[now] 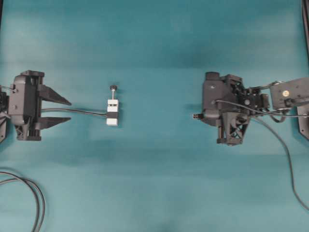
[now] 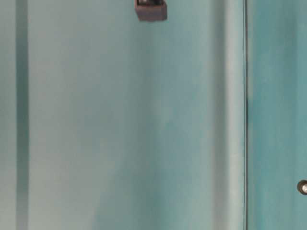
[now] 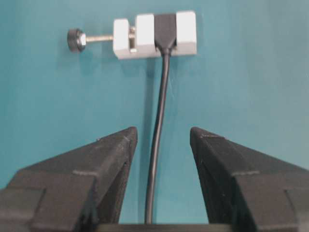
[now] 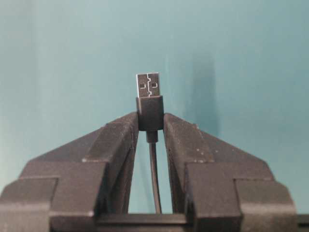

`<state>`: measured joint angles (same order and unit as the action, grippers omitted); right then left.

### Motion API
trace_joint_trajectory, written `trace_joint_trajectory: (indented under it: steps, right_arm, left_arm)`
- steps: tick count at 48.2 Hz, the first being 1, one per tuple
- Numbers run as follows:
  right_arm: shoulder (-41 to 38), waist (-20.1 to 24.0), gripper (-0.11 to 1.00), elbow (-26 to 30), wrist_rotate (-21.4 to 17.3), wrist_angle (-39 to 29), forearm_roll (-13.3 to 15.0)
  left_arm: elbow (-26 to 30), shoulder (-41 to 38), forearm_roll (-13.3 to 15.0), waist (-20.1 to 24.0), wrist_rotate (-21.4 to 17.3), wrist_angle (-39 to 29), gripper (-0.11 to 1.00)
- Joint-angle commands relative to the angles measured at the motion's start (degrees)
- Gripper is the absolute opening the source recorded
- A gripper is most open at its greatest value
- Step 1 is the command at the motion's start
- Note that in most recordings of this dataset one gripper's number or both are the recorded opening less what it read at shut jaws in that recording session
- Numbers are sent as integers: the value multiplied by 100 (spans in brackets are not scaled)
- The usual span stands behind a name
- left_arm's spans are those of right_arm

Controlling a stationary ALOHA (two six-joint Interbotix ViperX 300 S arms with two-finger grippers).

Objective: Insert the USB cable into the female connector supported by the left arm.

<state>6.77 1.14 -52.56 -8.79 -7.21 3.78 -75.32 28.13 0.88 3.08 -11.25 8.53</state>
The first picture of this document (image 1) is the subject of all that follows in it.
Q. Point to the black frame post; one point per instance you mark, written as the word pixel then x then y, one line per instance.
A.
pixel 305 18
pixel 1 10

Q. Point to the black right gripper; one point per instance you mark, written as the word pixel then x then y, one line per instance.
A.
pixel 250 101

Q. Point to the white clamp with screw knob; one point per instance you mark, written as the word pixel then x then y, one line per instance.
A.
pixel 112 108

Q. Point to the black frame post right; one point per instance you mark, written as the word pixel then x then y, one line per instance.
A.
pixel 305 18

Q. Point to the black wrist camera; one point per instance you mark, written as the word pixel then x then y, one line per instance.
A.
pixel 218 88
pixel 16 101

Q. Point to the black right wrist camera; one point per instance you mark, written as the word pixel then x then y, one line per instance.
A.
pixel 218 88

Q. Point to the black frame post left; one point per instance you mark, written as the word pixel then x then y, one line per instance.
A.
pixel 1 10

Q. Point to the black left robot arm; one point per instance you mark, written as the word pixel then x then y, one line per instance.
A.
pixel 4 116

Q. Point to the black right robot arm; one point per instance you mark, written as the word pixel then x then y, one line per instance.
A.
pixel 283 96

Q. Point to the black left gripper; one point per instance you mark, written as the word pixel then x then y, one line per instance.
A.
pixel 24 105

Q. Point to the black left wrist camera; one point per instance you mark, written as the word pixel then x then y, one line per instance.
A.
pixel 16 101

